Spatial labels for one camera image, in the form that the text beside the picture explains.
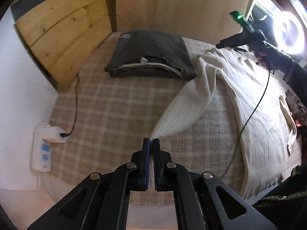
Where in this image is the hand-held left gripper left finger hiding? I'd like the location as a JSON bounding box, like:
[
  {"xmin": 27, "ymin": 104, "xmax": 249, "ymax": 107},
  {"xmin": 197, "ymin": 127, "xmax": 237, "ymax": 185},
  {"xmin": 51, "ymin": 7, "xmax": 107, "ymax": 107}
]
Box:
[{"xmin": 27, "ymin": 138, "xmax": 151, "ymax": 230}]

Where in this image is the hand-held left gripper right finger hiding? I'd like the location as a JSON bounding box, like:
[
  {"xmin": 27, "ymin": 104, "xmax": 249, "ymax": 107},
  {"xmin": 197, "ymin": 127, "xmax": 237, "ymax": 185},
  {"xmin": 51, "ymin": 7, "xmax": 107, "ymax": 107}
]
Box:
[{"xmin": 153, "ymin": 138, "xmax": 277, "ymax": 230}]

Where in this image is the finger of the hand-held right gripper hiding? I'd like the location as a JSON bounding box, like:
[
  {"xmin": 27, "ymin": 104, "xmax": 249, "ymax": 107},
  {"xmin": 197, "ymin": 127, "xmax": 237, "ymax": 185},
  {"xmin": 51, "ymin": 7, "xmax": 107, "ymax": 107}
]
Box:
[{"xmin": 215, "ymin": 32, "xmax": 250, "ymax": 49}]

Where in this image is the cream knit sweater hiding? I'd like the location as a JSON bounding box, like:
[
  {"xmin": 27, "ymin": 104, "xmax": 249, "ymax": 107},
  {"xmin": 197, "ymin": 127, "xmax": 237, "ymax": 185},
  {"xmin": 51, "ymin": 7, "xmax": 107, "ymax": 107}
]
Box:
[{"xmin": 151, "ymin": 48, "xmax": 299, "ymax": 198}]

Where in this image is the person's right hand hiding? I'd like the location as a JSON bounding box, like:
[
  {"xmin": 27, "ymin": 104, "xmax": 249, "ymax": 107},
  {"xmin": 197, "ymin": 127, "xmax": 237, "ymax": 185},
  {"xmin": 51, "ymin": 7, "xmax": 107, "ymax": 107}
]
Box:
[{"xmin": 254, "ymin": 46, "xmax": 277, "ymax": 70}]

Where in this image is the beige plaid blanket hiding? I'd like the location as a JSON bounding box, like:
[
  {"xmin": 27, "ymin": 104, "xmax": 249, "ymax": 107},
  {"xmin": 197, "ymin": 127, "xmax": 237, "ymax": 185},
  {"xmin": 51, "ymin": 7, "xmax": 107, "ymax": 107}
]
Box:
[{"xmin": 49, "ymin": 31, "xmax": 303, "ymax": 206}]

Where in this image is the folded dark grey garment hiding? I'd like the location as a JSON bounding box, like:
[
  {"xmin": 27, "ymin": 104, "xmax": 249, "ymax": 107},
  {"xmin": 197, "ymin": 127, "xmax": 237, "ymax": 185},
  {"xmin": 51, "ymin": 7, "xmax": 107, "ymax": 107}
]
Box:
[{"xmin": 104, "ymin": 30, "xmax": 197, "ymax": 80}]

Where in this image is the brown garment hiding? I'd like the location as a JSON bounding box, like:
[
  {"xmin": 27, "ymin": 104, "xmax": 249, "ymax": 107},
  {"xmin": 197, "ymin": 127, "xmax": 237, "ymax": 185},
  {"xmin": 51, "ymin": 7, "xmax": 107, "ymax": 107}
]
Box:
[{"xmin": 285, "ymin": 89, "xmax": 307, "ymax": 125}]

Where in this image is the white charger plug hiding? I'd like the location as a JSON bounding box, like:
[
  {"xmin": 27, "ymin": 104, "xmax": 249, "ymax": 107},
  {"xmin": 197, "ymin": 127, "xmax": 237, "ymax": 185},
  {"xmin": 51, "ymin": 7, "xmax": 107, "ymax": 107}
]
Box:
[{"xmin": 41, "ymin": 125, "xmax": 67, "ymax": 144}]

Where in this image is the white power strip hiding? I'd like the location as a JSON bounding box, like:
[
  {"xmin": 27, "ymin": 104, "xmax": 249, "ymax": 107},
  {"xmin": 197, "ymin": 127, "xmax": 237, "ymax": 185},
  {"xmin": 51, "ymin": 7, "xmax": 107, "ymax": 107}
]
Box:
[{"xmin": 30, "ymin": 122, "xmax": 54, "ymax": 172}]

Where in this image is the person's dark fuzzy clothing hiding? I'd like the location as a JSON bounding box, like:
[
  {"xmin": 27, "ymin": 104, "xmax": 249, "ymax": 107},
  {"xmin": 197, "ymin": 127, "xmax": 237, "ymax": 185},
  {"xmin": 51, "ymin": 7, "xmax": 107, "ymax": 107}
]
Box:
[{"xmin": 252, "ymin": 163, "xmax": 307, "ymax": 230}]

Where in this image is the pine plank board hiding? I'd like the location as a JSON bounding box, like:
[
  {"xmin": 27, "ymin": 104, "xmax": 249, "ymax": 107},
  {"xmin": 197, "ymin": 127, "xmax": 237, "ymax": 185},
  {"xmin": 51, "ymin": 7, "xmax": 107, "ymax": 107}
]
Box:
[{"xmin": 14, "ymin": 0, "xmax": 113, "ymax": 91}]

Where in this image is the white ring light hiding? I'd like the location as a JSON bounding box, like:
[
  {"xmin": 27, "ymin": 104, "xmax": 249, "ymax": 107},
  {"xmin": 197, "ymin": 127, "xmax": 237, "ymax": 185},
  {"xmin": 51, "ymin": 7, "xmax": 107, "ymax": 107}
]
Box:
[{"xmin": 273, "ymin": 11, "xmax": 305, "ymax": 58}]

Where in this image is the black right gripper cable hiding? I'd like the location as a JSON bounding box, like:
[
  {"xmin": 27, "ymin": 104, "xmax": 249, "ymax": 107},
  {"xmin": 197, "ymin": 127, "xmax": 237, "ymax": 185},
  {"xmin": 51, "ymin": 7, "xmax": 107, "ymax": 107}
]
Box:
[{"xmin": 221, "ymin": 69, "xmax": 271, "ymax": 180}]

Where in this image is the thin dark charger cable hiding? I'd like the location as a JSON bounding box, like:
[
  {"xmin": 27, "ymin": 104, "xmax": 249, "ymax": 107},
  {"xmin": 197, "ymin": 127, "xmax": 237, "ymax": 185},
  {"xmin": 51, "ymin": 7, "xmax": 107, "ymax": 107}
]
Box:
[{"xmin": 61, "ymin": 73, "xmax": 79, "ymax": 137}]

